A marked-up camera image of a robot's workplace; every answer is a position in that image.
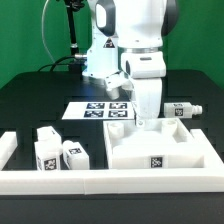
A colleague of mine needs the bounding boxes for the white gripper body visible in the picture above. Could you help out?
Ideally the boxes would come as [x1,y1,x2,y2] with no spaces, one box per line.
[121,52,166,120]

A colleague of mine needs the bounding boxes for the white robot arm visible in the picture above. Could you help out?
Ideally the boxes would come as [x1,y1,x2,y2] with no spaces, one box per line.
[83,0,178,127]

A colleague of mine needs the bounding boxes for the white sheet with tags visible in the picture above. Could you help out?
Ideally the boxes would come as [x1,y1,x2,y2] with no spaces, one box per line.
[62,102,134,120]

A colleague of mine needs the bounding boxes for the white U-shaped obstacle fence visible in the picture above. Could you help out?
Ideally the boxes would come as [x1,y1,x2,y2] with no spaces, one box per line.
[0,131,224,195]

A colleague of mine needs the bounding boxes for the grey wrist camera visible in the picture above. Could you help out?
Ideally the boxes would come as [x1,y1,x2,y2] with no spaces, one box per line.
[104,71,132,100]

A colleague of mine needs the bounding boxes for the black cable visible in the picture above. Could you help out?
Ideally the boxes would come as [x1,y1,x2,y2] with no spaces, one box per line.
[37,55,78,73]

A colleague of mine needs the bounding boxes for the white cable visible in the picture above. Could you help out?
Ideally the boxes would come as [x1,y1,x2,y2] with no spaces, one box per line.
[41,0,56,64]

